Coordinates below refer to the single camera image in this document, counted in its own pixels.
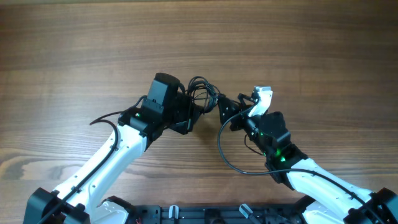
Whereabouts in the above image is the black cable bundle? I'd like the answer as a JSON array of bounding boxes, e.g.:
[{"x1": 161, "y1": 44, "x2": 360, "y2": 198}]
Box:
[{"x1": 185, "y1": 75, "x2": 221, "y2": 114}]

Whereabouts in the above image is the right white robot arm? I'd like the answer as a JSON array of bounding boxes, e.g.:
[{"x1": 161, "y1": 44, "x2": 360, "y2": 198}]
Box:
[{"x1": 218, "y1": 97, "x2": 397, "y2": 223}]

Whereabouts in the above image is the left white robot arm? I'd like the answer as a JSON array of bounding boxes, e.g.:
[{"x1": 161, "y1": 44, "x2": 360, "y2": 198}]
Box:
[{"x1": 23, "y1": 73, "x2": 202, "y2": 223}]

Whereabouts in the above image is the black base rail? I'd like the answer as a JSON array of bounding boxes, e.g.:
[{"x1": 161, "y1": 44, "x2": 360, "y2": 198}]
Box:
[{"x1": 133, "y1": 204, "x2": 306, "y2": 224}]

